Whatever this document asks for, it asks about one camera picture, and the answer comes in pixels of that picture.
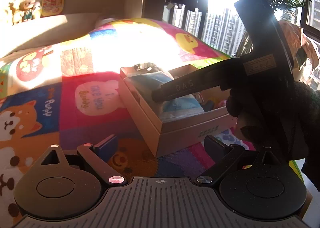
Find yellow plush toy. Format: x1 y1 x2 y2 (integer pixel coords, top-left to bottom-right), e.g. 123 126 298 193
9 1 24 25

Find red yellow picture card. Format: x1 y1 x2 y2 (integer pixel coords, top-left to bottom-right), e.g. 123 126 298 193
41 0 64 17

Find pink cardboard box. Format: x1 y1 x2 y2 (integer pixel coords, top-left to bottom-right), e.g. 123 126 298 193
119 67 236 158

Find colourful cartoon play mat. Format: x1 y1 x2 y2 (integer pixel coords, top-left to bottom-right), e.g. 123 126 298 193
0 18 313 228

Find baby doll figure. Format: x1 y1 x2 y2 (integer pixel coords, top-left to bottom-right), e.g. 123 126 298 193
22 0 36 22

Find blue white wipes pack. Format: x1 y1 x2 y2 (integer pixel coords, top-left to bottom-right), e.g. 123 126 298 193
124 70 206 123

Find small white duck toy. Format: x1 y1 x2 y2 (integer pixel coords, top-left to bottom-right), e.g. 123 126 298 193
32 1 41 19

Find dark brown plush bear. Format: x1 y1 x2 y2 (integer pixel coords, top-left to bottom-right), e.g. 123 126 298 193
226 82 319 162

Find hanging pink clothes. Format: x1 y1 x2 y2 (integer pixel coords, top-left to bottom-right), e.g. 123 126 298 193
278 20 319 85

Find white sofa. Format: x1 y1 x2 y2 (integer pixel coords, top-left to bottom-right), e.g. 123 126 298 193
1 13 101 58

